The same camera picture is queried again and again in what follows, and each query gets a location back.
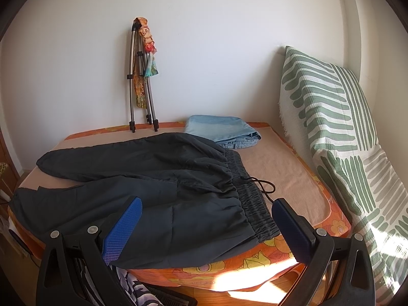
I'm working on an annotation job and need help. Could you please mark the dark navy pants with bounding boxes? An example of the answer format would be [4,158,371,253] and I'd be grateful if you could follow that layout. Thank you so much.
[10,133,279,269]

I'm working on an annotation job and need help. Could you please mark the folded light blue jeans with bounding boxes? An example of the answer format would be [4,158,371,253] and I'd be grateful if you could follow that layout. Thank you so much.
[185,115,261,149]

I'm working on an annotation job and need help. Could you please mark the silver folded tripod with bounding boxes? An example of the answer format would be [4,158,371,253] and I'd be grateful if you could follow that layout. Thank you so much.
[126,17,159,133]

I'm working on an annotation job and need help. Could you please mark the green striped white cushion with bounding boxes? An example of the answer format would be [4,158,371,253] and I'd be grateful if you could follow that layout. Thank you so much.
[279,46,407,305]

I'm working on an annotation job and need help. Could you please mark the colourful floral scarf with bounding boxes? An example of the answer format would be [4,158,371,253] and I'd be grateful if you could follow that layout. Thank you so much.
[133,17,158,109]

